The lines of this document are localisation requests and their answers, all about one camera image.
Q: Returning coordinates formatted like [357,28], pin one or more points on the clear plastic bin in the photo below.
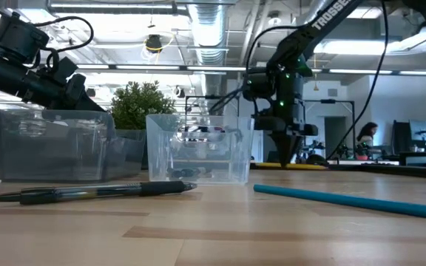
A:
[205,147]

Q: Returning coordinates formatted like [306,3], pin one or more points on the blue pencil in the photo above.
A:
[346,201]

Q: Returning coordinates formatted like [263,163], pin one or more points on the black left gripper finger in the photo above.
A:
[91,104]

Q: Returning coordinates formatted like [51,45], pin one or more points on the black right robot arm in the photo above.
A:
[320,22]

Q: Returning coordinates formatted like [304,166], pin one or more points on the black retractable pen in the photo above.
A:
[190,173]
[87,192]

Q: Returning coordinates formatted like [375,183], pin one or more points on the overhead LED light bar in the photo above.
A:
[216,68]

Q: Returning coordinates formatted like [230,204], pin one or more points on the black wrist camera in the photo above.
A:
[19,37]
[259,85]

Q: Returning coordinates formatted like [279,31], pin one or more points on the yellow pencil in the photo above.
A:
[309,166]

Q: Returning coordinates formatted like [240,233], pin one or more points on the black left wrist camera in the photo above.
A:
[19,37]

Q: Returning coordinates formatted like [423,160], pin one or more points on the smoky grey plastic bin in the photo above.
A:
[57,147]

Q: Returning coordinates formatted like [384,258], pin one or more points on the black overhead camera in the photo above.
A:
[154,42]

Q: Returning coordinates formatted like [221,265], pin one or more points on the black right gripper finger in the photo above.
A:
[287,147]

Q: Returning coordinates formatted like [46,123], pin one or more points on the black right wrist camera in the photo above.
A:
[259,85]

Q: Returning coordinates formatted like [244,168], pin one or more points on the green plant in black pot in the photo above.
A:
[141,105]

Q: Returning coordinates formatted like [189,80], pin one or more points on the background computer monitor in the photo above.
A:
[420,131]

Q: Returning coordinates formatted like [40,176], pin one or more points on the silver ventilation duct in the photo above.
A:
[207,33]

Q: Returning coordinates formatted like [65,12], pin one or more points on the black metal gantry frame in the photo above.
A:
[331,101]

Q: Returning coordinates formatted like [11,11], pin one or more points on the person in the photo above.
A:
[366,138]

